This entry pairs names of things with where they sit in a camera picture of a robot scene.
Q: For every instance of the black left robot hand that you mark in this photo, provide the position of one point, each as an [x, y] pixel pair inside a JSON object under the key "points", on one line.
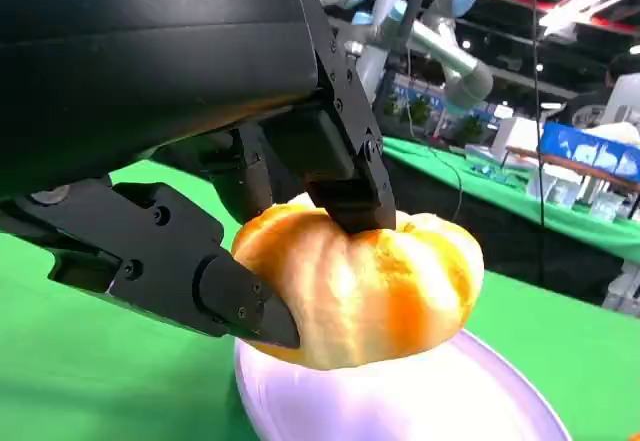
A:
{"points": [[125, 61]]}

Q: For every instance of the lilac plate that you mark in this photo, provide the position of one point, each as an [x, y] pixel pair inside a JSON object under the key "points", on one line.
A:
{"points": [[400, 406]]}

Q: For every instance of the green cloth on neighbouring table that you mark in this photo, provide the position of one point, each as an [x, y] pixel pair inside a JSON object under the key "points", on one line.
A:
{"points": [[575, 226]]}

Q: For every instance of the black fabric drape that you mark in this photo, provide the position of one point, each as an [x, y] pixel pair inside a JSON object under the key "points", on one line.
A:
{"points": [[500, 241]]}

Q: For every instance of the blue box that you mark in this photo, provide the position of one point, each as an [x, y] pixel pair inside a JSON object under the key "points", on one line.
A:
{"points": [[590, 151]]}

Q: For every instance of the person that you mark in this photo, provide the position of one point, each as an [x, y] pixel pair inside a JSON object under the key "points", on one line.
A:
{"points": [[622, 73]]}

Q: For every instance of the orange and white bread roll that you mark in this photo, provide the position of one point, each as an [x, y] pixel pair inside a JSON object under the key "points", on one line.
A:
{"points": [[635, 437], [380, 301]]}

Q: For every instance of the white box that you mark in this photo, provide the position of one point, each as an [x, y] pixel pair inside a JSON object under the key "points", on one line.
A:
{"points": [[517, 138]]}

